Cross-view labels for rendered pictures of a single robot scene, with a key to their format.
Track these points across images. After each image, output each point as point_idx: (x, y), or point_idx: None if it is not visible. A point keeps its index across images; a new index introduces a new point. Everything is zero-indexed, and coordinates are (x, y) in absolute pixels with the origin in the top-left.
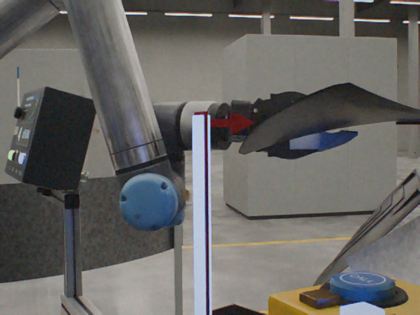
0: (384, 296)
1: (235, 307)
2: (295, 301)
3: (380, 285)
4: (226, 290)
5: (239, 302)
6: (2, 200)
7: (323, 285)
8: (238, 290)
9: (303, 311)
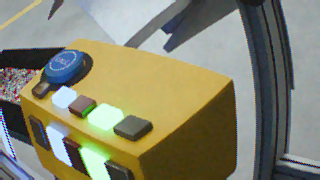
0: (75, 72)
1: (4, 51)
2: (30, 95)
3: (72, 65)
4: (0, 6)
5: (9, 11)
6: None
7: (42, 72)
8: (8, 1)
9: (35, 103)
